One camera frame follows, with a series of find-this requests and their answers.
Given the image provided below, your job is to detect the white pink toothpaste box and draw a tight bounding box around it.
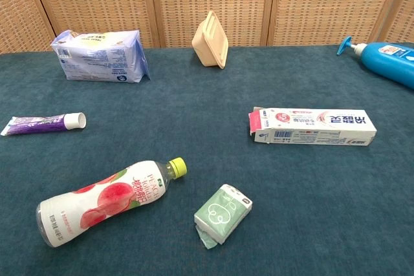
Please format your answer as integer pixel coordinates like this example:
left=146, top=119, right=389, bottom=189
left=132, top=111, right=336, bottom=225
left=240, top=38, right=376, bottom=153
left=248, top=106, right=378, bottom=146

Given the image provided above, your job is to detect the purple toothpaste tube white cap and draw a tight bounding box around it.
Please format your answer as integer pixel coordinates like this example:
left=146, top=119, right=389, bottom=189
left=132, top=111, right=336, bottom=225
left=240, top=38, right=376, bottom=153
left=0, top=112, right=87, bottom=137

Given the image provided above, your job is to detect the teal table cloth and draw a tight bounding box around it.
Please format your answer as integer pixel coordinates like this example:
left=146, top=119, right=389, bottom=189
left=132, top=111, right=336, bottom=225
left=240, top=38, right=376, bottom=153
left=0, top=43, right=414, bottom=276

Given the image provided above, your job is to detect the beige plastic food container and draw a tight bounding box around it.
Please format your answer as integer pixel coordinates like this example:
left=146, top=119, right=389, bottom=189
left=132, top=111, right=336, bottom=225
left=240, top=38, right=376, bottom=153
left=191, top=10, right=230, bottom=70

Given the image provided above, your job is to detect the green tissue pack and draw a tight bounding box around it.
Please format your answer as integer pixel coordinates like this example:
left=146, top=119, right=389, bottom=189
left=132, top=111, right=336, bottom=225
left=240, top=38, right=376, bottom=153
left=193, top=184, right=254, bottom=250

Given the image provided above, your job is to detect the blue white wet wipes pack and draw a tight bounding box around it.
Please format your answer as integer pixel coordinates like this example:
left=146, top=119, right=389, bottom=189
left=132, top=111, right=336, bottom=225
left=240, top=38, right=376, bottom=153
left=50, top=29, right=151, bottom=83

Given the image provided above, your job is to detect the peach drink bottle green cap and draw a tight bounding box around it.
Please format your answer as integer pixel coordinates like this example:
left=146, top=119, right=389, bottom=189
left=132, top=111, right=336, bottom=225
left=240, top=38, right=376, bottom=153
left=35, top=156, right=188, bottom=248

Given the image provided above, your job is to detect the blue pump lotion bottle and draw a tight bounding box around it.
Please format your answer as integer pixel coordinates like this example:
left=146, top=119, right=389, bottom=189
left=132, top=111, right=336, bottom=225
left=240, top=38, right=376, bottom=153
left=336, top=35, right=414, bottom=90

